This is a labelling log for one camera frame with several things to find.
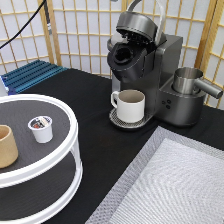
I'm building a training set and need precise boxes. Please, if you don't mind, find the blue ridged metal panel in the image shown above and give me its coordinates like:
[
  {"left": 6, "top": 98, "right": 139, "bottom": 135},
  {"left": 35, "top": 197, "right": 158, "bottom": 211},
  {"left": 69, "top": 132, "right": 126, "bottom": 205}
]
[{"left": 2, "top": 60, "right": 66, "bottom": 93}]

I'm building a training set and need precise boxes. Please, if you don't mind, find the grey woven placemat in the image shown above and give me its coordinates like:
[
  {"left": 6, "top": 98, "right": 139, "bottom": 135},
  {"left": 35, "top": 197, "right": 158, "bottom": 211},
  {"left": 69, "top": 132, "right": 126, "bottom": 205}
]
[{"left": 85, "top": 127, "right": 224, "bottom": 224}]

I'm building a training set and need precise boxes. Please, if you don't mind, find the white two-tier round shelf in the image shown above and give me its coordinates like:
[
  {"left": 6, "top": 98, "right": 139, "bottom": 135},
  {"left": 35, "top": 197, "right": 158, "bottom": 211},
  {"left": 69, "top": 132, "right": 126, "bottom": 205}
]
[{"left": 0, "top": 94, "right": 83, "bottom": 224}]

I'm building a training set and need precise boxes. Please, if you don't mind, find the wooden shoji screen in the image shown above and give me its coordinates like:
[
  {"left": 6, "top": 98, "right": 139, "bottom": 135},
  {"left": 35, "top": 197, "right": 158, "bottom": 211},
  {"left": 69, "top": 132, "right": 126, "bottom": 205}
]
[{"left": 0, "top": 0, "right": 224, "bottom": 110}]

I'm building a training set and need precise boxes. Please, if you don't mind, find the stainless steel milk frother cup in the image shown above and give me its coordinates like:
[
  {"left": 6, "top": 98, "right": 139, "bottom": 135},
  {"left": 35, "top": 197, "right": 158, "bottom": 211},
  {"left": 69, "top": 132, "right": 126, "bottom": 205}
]
[{"left": 173, "top": 67, "right": 223, "bottom": 99}]

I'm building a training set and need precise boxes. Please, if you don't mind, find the black cable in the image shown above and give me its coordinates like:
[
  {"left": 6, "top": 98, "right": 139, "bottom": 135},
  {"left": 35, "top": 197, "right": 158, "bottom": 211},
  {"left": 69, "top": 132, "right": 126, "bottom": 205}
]
[{"left": 0, "top": 0, "right": 54, "bottom": 50}]

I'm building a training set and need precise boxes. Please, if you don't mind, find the grey Keurig coffee machine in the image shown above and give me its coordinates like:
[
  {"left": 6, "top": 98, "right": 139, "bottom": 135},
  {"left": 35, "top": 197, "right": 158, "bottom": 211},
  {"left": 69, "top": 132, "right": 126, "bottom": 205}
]
[{"left": 107, "top": 0, "right": 209, "bottom": 130}]

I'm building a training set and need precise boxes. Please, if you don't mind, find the white coffee pod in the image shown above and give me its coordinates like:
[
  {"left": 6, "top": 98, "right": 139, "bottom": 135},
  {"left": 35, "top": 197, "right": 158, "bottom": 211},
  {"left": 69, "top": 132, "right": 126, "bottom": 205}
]
[{"left": 28, "top": 116, "right": 53, "bottom": 143}]

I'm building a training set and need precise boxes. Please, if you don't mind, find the tan wooden cup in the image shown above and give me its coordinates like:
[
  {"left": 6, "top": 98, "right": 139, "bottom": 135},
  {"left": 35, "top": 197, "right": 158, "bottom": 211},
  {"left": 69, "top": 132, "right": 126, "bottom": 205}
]
[{"left": 0, "top": 125, "right": 18, "bottom": 168}]

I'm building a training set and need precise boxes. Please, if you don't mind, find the white ceramic mug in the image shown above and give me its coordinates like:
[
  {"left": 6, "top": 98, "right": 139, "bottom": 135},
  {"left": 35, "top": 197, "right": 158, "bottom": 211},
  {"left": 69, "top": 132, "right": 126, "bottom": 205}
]
[{"left": 111, "top": 90, "right": 145, "bottom": 123}]

